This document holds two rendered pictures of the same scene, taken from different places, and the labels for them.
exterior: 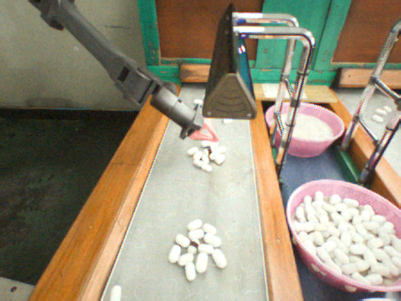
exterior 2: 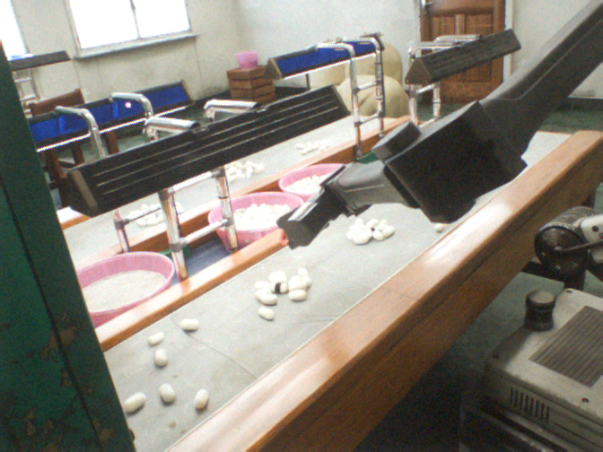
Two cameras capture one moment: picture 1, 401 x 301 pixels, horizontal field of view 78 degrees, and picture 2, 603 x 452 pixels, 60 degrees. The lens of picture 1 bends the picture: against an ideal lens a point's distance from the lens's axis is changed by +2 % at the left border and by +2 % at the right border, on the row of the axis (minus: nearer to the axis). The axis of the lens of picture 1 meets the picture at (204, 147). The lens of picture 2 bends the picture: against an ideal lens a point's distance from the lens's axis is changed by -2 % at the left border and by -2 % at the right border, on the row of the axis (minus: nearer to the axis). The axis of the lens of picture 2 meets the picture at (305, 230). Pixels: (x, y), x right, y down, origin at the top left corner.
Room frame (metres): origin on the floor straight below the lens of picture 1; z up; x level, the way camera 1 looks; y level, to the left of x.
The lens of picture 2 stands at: (1.30, 0.66, 1.32)
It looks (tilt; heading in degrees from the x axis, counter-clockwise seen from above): 25 degrees down; 220
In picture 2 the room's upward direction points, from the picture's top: 7 degrees counter-clockwise
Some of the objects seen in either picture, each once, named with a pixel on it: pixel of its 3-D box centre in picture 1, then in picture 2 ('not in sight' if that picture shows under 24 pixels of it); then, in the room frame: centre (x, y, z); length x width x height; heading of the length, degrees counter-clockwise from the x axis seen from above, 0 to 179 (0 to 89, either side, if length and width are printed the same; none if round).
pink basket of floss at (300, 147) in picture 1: (300, 130); (120, 297); (0.77, -0.36, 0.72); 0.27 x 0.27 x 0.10
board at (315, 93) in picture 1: (291, 92); not in sight; (0.98, -0.37, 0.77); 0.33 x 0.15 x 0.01; 85
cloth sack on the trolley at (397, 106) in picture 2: not in sight; (362, 102); (-2.39, -1.65, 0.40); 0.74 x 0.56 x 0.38; 178
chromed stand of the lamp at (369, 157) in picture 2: not in sight; (350, 102); (-0.39, -0.46, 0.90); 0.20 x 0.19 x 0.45; 175
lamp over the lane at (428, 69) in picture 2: not in sight; (469, 53); (-0.35, 0.02, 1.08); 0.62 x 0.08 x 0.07; 175
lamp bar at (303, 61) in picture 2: not in sight; (328, 54); (-0.39, -0.54, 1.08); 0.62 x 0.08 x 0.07; 175
